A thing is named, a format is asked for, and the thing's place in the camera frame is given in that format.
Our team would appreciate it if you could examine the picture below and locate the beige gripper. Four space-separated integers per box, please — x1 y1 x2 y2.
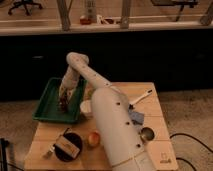
59 77 79 100

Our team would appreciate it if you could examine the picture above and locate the dark grape bunch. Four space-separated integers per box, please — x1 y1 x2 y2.
59 97 69 112

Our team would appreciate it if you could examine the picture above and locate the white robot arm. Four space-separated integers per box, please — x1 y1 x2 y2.
59 52 156 171

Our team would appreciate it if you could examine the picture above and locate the green plastic tray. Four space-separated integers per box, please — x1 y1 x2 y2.
33 77 86 124

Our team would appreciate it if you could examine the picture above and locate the white bowl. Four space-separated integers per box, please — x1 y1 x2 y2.
80 100 92 117

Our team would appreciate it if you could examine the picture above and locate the red object on shelf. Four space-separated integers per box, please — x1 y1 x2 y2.
79 15 92 25

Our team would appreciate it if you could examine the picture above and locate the black round plate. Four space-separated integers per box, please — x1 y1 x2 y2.
55 133 83 162

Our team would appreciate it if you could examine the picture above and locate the red yellow apple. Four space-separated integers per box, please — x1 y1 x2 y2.
88 132 100 147

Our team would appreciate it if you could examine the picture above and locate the wooden block sponge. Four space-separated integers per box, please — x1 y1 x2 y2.
55 136 80 158

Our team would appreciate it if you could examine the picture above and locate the metal fork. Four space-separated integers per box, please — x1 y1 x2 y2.
42 127 72 160

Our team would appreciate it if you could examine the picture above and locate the blue cloth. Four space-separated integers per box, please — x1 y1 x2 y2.
129 111 144 125

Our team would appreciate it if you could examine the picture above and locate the black office chair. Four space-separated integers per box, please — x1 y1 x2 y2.
8 0 43 16

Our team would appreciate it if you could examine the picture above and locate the black stand lower left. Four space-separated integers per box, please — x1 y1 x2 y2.
0 138 15 171

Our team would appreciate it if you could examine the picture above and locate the wooden shelf frame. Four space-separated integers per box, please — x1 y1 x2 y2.
0 0 213 35

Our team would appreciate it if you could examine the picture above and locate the black floor cable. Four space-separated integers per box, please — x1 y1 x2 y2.
169 132 213 171

